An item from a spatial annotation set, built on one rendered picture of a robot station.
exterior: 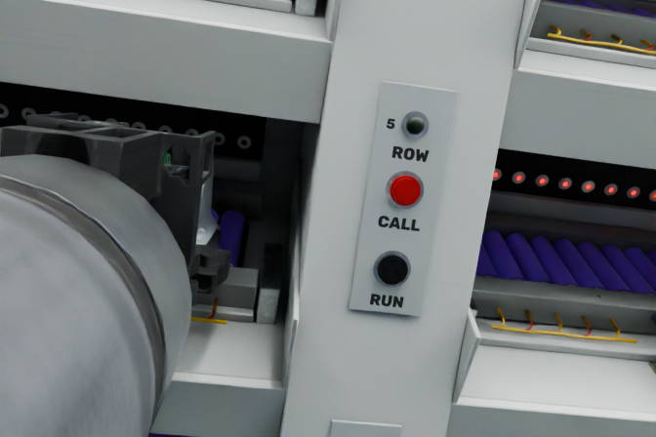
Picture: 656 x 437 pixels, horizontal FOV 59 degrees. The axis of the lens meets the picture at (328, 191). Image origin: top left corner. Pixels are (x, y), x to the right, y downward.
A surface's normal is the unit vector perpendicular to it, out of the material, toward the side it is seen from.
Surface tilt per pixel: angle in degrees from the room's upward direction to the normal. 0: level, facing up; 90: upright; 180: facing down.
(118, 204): 30
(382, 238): 90
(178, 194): 89
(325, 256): 90
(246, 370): 20
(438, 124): 90
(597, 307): 109
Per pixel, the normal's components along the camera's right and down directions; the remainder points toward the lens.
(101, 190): 0.60, -0.80
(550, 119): 0.04, 0.48
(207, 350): 0.15, -0.87
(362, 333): 0.08, 0.17
